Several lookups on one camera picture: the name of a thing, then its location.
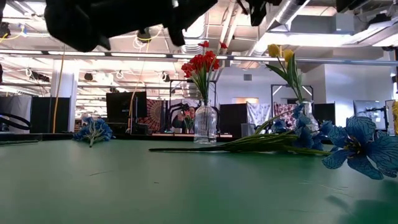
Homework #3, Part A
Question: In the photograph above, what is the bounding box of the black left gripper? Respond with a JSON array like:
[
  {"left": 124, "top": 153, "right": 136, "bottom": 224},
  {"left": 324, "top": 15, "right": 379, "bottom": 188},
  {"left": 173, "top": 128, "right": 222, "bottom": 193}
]
[{"left": 136, "top": 0, "right": 218, "bottom": 47}]

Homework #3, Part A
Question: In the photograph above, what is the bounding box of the amber glass bottle vase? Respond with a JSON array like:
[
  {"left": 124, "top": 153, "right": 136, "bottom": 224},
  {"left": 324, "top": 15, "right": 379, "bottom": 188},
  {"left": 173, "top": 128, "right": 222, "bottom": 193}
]
[{"left": 392, "top": 101, "right": 398, "bottom": 136}]

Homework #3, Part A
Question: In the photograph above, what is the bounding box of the clear ribbed glass bottle vase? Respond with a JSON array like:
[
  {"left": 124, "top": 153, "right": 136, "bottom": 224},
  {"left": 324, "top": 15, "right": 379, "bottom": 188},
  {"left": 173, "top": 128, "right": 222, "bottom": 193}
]
[{"left": 193, "top": 100, "right": 218, "bottom": 144}]

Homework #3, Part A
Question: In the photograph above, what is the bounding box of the clear flared glass vase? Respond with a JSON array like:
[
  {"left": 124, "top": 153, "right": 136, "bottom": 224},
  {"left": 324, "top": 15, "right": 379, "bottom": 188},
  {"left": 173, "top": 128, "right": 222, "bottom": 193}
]
[{"left": 295, "top": 100, "right": 320, "bottom": 134}]

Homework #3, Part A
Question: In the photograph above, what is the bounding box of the long ceiling light bar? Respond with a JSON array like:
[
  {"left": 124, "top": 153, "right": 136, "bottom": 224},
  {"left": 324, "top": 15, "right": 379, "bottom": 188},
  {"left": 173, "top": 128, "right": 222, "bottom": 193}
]
[{"left": 0, "top": 49, "right": 398, "bottom": 67}]

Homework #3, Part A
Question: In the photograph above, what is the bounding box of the mandala patterned tapestry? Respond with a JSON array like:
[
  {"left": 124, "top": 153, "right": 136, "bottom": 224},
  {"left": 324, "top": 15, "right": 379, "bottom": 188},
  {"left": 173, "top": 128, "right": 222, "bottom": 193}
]
[{"left": 139, "top": 98, "right": 167, "bottom": 130}]

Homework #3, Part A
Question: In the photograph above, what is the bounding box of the person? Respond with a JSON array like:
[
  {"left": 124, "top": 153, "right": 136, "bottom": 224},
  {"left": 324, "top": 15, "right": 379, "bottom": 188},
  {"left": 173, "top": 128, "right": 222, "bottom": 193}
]
[{"left": 170, "top": 107, "right": 197, "bottom": 134}]

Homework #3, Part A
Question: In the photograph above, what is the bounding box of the black monitor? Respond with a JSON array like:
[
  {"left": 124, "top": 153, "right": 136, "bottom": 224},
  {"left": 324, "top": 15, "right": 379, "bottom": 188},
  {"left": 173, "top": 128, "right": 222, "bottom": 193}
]
[
  {"left": 106, "top": 91, "right": 148, "bottom": 124},
  {"left": 313, "top": 103, "right": 336, "bottom": 126}
]

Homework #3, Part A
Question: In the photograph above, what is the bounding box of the pink floral cloth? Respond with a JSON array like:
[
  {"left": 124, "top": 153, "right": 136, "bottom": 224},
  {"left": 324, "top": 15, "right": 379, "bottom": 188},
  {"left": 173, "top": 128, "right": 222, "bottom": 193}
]
[{"left": 273, "top": 102, "right": 298, "bottom": 127}]

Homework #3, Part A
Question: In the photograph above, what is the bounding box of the white patterned cloth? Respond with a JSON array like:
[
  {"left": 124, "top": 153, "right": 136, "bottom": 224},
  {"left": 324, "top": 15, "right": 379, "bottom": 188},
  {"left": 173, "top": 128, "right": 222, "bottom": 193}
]
[{"left": 247, "top": 102, "right": 272, "bottom": 127}]

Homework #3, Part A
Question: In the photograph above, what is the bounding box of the black partition panel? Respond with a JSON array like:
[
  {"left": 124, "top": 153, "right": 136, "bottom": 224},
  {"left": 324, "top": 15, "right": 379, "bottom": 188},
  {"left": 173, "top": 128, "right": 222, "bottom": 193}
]
[
  {"left": 220, "top": 103, "right": 249, "bottom": 139},
  {"left": 30, "top": 96, "right": 71, "bottom": 134}
]

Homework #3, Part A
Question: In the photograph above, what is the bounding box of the grey monitor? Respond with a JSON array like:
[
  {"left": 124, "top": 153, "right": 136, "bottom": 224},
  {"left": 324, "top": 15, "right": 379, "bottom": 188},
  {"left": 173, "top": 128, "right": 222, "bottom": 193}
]
[{"left": 353, "top": 100, "right": 382, "bottom": 119}]

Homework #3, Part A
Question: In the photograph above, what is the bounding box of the green table mat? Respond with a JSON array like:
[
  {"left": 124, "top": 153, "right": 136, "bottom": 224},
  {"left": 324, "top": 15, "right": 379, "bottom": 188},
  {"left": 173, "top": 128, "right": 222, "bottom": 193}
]
[{"left": 0, "top": 139, "right": 398, "bottom": 224}]

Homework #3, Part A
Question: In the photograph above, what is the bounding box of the grey cloth screen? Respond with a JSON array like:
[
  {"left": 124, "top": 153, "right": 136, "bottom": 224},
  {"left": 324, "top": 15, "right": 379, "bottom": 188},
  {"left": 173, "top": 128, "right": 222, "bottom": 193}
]
[{"left": 0, "top": 95, "right": 32, "bottom": 134}]

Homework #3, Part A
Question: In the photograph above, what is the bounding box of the silver ventilation duct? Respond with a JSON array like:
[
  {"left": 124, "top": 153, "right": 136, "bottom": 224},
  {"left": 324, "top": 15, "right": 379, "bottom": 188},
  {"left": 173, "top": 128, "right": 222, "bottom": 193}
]
[
  {"left": 239, "top": 0, "right": 312, "bottom": 70},
  {"left": 178, "top": 18, "right": 208, "bottom": 97}
]

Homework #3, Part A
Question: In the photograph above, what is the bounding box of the black ceiling camera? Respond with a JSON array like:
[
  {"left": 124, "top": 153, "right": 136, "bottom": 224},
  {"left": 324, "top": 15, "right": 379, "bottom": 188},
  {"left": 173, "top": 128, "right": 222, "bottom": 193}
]
[{"left": 136, "top": 29, "right": 153, "bottom": 44}]

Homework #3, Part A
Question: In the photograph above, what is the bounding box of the black rig frame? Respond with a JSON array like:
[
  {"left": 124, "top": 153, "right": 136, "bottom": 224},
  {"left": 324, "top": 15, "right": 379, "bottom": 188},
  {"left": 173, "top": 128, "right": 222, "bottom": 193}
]
[{"left": 169, "top": 79, "right": 218, "bottom": 110}]

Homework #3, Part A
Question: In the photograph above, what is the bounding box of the yellow hanging cord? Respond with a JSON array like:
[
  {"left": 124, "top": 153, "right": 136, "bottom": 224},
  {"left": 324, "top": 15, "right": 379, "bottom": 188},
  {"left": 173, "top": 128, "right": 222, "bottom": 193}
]
[{"left": 52, "top": 48, "right": 67, "bottom": 134}]

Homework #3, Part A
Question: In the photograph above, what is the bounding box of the black aluminium table frame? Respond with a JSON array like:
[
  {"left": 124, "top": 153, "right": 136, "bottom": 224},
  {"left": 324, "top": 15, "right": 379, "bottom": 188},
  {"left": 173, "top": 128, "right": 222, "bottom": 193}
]
[{"left": 0, "top": 133, "right": 75, "bottom": 142}]

